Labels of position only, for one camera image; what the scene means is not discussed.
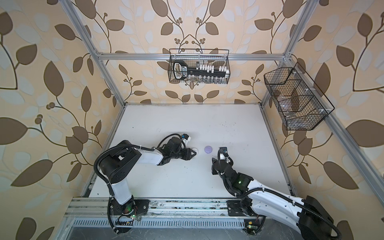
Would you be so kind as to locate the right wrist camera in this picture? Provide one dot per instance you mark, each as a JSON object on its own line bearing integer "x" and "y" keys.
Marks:
{"x": 223, "y": 154}

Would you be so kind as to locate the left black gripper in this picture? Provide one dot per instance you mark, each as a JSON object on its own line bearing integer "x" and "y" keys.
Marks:
{"x": 188, "y": 155}

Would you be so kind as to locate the black wire basket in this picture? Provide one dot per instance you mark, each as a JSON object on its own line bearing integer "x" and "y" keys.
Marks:
{"x": 300, "y": 102}
{"x": 217, "y": 57}

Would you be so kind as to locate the black wire basket right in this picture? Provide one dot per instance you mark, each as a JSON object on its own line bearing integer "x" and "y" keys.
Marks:
{"x": 300, "y": 102}

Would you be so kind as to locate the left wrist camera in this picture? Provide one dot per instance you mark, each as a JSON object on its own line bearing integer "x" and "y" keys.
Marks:
{"x": 185, "y": 138}

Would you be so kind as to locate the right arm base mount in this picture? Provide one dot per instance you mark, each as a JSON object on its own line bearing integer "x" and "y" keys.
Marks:
{"x": 241, "y": 208}

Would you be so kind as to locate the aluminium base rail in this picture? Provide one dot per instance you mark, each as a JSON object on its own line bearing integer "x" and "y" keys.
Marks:
{"x": 156, "y": 208}

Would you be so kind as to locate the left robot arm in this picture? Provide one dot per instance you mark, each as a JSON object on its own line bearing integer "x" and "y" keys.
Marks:
{"x": 114, "y": 164}

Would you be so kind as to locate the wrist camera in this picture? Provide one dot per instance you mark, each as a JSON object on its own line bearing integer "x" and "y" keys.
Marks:
{"x": 185, "y": 138}
{"x": 223, "y": 154}

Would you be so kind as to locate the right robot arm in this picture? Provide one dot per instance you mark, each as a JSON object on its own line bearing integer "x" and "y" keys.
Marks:
{"x": 306, "y": 216}

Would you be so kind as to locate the black tool with white bits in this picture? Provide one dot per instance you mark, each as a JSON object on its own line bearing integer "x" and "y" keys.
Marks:
{"x": 198, "y": 71}

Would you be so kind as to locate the black wire basket centre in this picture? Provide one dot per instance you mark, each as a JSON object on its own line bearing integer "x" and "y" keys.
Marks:
{"x": 217, "y": 57}

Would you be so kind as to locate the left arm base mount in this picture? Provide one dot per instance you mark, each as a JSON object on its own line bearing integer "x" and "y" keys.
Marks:
{"x": 132, "y": 207}

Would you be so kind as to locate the purple round charging case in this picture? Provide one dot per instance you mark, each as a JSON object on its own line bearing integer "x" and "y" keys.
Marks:
{"x": 208, "y": 149}

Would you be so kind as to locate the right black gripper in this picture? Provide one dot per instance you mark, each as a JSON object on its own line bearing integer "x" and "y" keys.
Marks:
{"x": 214, "y": 161}

